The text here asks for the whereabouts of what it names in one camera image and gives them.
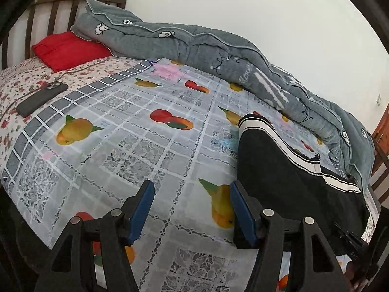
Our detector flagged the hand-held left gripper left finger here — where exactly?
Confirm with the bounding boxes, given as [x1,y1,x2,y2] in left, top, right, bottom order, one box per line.
[33,180,155,292]

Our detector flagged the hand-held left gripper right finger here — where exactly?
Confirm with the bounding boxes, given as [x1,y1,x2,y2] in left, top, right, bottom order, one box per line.
[230,181,350,292]

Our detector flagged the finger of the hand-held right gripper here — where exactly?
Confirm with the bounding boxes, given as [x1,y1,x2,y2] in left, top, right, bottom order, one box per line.
[334,223,364,247]

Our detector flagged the black pants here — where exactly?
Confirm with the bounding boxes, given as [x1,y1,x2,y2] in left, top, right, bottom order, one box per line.
[237,113,370,255]

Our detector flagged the person's right hand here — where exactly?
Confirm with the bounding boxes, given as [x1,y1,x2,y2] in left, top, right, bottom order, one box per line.
[346,263,370,292]

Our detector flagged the fruit-print checked cloth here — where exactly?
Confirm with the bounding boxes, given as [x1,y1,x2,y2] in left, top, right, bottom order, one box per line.
[1,57,367,292]

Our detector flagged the brown wooden door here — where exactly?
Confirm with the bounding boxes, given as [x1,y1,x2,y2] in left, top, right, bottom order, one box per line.
[372,118,389,148]

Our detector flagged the black smartphone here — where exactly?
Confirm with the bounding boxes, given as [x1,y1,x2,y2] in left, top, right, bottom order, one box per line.
[16,82,69,118]

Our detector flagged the grey flower-print quilt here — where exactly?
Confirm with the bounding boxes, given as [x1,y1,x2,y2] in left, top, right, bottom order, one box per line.
[71,0,376,189]

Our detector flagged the floral bedsheet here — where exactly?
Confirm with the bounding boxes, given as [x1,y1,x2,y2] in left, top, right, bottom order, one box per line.
[0,56,152,175]

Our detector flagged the red pillow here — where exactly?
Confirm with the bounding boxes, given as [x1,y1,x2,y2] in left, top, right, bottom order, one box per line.
[32,32,112,72]

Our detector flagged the thin charging cable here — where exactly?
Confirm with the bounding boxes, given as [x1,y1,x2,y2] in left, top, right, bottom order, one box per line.
[0,81,61,124]

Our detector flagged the dark wooden bed frame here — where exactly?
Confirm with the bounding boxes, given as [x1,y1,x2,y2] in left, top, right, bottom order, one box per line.
[0,0,389,209]

